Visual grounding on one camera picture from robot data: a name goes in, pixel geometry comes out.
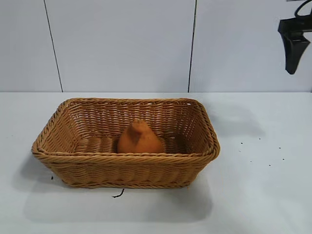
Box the wrinkled orange fruit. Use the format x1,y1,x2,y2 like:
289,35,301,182
117,118,164,155

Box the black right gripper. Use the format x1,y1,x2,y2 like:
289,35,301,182
277,16,312,75

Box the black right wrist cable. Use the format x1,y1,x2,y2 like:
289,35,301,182
294,0,312,18

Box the brown woven wicker basket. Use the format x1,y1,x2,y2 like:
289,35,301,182
31,97,221,190

